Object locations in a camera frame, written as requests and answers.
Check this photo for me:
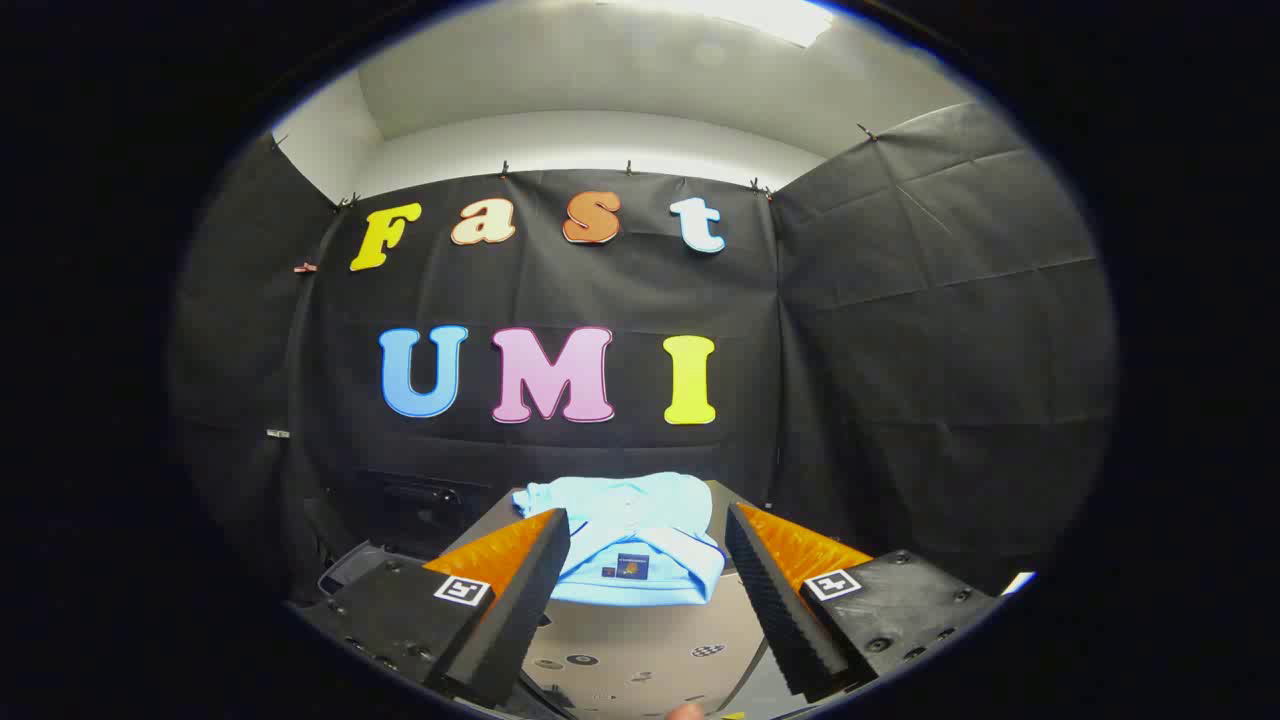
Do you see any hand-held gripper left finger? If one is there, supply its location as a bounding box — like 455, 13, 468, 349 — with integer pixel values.
290, 508, 572, 709

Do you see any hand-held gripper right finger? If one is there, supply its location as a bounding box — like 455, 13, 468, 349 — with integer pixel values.
725, 502, 1003, 704

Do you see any washing machine glass lid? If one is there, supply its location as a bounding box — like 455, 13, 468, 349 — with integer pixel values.
355, 470, 496, 561

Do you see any light blue shirt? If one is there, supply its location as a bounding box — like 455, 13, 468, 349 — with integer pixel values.
512, 472, 726, 608

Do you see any dark grey washing machine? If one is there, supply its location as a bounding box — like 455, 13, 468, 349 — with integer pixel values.
318, 470, 501, 601

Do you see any grey cabinet with stickers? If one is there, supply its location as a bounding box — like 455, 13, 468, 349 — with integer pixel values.
440, 480, 791, 720

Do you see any black backdrop cloth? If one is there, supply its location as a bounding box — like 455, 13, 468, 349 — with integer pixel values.
168, 100, 1118, 601

